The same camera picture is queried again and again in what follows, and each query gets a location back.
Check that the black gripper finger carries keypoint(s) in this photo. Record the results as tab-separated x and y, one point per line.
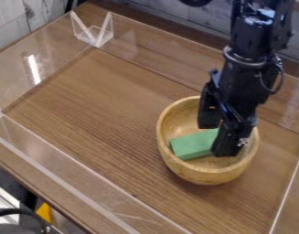
208	113
232	137

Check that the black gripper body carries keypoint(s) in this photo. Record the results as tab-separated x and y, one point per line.
244	83

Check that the green rectangular block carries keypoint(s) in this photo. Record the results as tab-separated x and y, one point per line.
192	145

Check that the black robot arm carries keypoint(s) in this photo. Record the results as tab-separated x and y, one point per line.
260	28

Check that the brown wooden bowl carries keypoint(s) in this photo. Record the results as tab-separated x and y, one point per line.
205	170

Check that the yellow label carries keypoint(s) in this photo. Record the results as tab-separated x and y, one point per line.
42	211

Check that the clear acrylic tray wall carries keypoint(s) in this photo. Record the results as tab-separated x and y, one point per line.
78	109

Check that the clear acrylic corner bracket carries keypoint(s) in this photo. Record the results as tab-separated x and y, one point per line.
92	35

